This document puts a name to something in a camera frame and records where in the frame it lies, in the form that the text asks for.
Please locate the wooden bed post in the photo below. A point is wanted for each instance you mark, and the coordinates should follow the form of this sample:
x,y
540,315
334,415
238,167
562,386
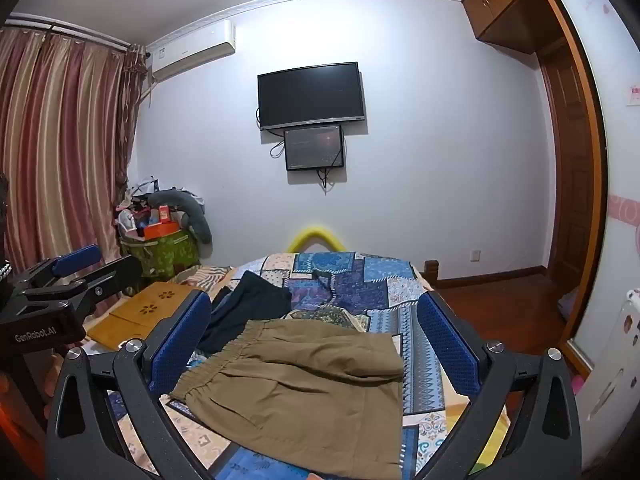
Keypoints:
x,y
431,272

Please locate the blue patchwork blanket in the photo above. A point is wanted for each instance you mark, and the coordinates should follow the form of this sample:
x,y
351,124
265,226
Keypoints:
x,y
350,290

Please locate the dark pants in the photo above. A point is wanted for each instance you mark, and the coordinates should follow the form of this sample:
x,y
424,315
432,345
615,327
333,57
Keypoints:
x,y
250,305

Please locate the white wardrobe door pink stickers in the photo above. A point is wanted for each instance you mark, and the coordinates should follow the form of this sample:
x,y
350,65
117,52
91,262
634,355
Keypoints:
x,y
620,160

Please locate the colourful fleece blanket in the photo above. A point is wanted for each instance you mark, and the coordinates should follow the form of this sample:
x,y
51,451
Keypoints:
x,y
492,440

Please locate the wall-mounted black television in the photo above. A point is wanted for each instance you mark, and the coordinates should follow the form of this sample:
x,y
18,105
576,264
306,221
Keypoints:
x,y
310,92

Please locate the orange box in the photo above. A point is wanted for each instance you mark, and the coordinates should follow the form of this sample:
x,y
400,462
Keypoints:
x,y
160,231

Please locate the white air conditioner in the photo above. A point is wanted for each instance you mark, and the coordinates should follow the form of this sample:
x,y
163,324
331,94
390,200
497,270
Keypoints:
x,y
192,50

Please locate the khaki pants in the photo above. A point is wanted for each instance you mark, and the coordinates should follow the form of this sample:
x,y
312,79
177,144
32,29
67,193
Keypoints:
x,y
300,400

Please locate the purple grey cloth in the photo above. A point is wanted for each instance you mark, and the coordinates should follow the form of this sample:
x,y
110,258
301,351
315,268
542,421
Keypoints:
x,y
566,307

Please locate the wooden overhead cabinet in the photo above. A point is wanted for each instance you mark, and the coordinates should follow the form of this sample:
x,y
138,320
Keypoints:
x,y
500,0

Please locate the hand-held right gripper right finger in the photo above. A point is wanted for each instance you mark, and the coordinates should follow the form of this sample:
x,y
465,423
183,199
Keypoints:
x,y
445,350

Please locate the grey plush toy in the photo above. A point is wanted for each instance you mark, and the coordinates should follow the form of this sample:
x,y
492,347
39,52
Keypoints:
x,y
197,220

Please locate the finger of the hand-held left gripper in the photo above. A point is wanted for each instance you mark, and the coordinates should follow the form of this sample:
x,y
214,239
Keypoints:
x,y
75,257
115,272

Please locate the striped pink curtain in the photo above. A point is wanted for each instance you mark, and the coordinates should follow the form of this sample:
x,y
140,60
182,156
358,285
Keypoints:
x,y
60,150

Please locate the white appliance with stickers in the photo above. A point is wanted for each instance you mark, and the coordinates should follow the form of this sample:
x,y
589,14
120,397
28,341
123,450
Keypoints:
x,y
615,370

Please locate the wooden door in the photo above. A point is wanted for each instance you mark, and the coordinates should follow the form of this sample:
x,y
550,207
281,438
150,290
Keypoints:
x,y
570,185

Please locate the person's left hand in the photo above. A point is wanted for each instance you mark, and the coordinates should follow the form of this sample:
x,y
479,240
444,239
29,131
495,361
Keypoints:
x,y
50,385

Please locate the white wall socket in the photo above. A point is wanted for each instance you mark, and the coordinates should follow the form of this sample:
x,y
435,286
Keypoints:
x,y
475,255

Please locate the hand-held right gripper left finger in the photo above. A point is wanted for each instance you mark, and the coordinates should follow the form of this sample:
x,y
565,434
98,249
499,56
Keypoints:
x,y
180,345

